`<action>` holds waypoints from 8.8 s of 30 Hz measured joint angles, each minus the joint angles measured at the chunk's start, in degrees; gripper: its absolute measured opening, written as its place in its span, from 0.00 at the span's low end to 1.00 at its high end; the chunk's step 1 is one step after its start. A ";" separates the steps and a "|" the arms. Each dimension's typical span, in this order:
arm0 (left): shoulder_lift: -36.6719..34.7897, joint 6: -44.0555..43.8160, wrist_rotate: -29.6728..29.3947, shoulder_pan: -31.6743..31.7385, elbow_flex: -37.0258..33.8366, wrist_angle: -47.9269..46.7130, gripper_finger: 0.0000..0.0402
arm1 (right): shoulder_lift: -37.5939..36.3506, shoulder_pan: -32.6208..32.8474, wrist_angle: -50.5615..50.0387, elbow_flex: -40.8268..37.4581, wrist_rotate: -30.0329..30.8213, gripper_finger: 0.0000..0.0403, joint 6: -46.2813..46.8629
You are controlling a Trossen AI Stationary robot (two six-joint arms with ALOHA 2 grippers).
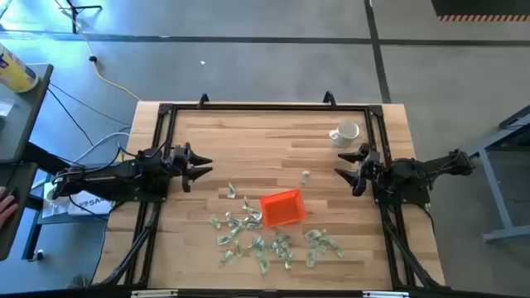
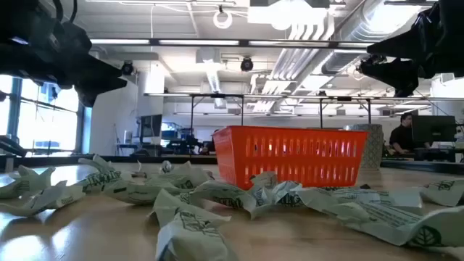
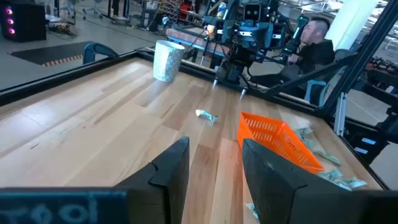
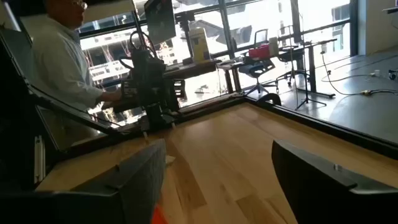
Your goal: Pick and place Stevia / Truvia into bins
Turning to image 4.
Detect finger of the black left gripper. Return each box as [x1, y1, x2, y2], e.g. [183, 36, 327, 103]
[172, 78, 187, 99]
[121, 79, 138, 101]

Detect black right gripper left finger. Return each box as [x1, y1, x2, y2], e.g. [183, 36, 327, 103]
[0, 139, 167, 224]

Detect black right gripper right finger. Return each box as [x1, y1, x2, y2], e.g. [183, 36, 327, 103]
[271, 139, 398, 224]

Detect orange plastic basket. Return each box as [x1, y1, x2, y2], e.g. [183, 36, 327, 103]
[150, 203, 170, 224]

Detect grey side desk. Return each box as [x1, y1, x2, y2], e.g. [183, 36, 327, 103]
[163, 58, 223, 80]

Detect yellow wipes canister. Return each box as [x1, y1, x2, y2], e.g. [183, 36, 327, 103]
[188, 27, 211, 63]

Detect small black desk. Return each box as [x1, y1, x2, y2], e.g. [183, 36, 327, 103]
[216, 58, 249, 94]

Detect large black monitor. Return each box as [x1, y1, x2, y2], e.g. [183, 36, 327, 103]
[144, 0, 177, 45]

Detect person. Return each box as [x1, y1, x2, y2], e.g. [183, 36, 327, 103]
[30, 0, 124, 150]

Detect mesh office chair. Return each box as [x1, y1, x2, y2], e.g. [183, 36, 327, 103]
[238, 29, 279, 96]

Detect red box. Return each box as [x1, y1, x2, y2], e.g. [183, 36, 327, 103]
[248, 44, 271, 60]

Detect silver aluminium bar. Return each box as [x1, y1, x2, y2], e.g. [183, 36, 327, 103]
[33, 134, 47, 185]

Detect black tripod stand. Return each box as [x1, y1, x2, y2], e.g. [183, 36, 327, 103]
[287, 24, 328, 111]

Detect black office chair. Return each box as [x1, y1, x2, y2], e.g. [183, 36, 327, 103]
[275, 46, 310, 87]

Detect black standing desk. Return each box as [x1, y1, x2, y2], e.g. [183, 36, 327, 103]
[277, 37, 338, 99]

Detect yellow extension cable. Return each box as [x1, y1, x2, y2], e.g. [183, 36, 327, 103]
[320, 51, 398, 96]

